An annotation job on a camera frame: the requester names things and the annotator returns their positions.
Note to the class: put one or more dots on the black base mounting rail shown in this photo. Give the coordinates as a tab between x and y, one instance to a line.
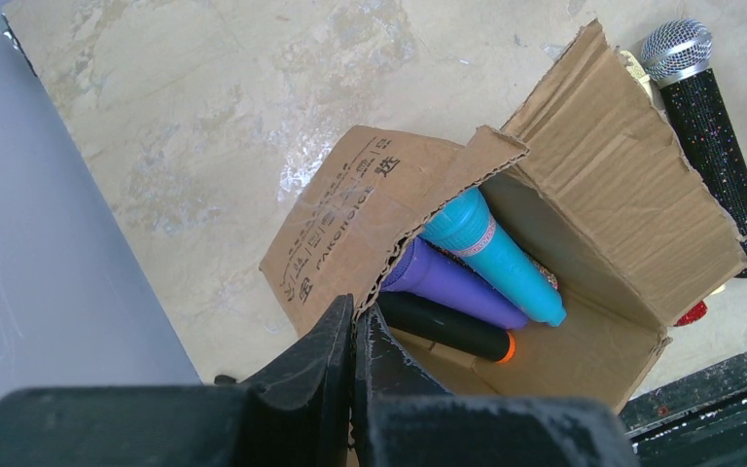
697	420

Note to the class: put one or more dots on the brown cardboard box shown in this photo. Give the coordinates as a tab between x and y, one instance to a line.
586	176

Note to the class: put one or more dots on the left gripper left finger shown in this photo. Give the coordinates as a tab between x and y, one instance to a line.
292	412

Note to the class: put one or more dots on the teal microphone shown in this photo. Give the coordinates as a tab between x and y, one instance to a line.
466	228

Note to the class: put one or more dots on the multicolour glitter microphone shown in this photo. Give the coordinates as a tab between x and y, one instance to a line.
546	273

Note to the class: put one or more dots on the black orange-tipped microphone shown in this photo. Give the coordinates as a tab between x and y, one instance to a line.
441	324

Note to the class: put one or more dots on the red glitter microphone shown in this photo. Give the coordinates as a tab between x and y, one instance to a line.
696	313

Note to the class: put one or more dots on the purple microphone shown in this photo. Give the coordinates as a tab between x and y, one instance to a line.
427	273

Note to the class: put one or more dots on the black glitter microphone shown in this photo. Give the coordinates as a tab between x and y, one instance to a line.
676	57

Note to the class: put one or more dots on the cream microphone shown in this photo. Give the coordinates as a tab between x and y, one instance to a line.
636	71

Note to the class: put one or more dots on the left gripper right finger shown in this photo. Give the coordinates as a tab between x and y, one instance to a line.
402	416

